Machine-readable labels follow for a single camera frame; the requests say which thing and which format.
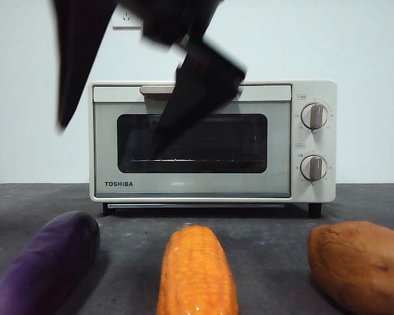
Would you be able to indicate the purple eggplant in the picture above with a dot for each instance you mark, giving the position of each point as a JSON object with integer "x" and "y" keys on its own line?
{"x": 52, "y": 262}

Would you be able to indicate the brown sweet potato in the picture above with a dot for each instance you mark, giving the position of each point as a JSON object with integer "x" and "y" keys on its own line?
{"x": 358, "y": 262}

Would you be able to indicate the round temperature knob on oven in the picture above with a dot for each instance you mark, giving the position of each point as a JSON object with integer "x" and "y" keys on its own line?
{"x": 314, "y": 116}

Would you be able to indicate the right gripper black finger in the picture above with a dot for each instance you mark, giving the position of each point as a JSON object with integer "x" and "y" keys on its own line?
{"x": 78, "y": 49}
{"x": 200, "y": 88}

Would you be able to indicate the orange corn cob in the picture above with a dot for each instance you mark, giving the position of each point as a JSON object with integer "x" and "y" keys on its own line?
{"x": 197, "y": 272}

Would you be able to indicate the cream white Toshiba toaster oven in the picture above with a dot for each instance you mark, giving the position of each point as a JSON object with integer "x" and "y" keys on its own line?
{"x": 328, "y": 190}

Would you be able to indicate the white wall socket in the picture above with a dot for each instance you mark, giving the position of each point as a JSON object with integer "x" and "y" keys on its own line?
{"x": 128, "y": 23}

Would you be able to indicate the round timer knob on oven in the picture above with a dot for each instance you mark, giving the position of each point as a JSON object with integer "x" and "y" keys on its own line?
{"x": 313, "y": 168}

